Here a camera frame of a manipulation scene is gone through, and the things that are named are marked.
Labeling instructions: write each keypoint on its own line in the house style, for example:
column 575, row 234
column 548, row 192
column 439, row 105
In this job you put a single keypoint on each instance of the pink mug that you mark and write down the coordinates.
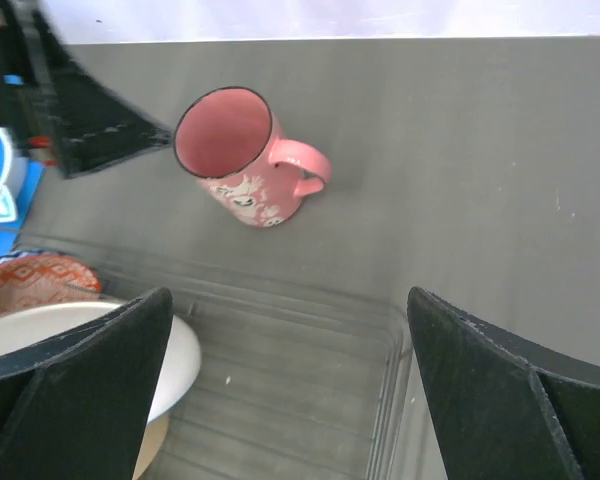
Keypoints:
column 231, row 142

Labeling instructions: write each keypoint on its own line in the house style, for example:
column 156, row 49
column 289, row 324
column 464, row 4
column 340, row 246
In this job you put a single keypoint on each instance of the peach bird plate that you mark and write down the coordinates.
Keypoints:
column 154, row 436

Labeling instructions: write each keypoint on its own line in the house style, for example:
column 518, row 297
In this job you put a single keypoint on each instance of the black wire dish rack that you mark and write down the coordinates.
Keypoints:
column 297, row 381

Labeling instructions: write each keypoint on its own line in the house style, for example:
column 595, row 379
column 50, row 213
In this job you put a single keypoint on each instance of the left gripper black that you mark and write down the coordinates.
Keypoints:
column 54, row 108

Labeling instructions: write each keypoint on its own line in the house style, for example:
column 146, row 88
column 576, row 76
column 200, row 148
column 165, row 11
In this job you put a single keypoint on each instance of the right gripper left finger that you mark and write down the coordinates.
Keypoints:
column 76, row 405

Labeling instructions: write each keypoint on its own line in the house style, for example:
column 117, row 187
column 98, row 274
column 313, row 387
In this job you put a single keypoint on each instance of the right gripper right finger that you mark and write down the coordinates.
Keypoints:
column 503, row 407

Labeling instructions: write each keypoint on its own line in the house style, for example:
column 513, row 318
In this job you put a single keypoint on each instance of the orange blue patterned bowl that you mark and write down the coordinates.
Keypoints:
column 36, row 277

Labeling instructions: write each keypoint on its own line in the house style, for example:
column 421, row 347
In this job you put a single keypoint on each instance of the watermelon pattern plate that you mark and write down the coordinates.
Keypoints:
column 182, row 359

